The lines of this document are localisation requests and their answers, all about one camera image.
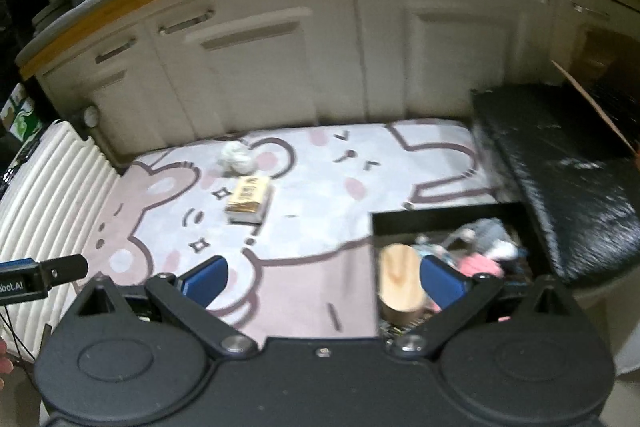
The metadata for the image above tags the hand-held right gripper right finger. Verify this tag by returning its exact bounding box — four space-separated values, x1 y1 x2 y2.
389 255 576 360

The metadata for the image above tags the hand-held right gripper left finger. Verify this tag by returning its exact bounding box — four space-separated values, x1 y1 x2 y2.
72 254 261 360

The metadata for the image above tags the wooden block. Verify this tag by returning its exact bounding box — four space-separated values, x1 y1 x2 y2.
376 243 427 327

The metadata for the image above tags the pink crochet toy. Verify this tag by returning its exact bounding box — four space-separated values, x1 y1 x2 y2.
456 253 507 279

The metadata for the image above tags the grey crochet mouse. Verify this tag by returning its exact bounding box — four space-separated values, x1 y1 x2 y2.
447 217 523 260

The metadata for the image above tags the black cardboard box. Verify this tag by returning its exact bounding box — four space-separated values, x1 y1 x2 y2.
371 201 553 340

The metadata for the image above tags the person's left hand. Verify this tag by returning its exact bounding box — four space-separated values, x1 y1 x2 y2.
0 339 15 389

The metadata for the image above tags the white ribbed radiator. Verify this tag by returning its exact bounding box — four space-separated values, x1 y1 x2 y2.
0 121 122 360

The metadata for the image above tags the small yellow carton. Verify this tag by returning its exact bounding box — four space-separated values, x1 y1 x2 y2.
224 175 276 225

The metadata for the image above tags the white yarn ball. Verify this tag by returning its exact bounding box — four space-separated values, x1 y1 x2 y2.
216 141 257 176

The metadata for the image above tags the bunny printed mat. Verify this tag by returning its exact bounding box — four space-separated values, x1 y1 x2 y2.
71 118 502 342

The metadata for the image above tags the green white carton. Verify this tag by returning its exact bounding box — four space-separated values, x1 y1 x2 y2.
0 83 43 142

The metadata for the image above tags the black leather stool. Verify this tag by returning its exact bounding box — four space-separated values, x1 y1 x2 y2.
469 83 640 287

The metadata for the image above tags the cream cabinet door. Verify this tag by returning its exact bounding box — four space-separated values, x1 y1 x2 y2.
145 0 363 145
554 0 640 85
37 29 168 160
350 0 568 124

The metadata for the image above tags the brown cardboard flap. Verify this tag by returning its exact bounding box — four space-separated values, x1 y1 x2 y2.
549 59 640 156

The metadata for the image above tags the thin black cable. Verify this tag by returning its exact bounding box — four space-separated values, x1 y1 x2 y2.
0 311 53 360

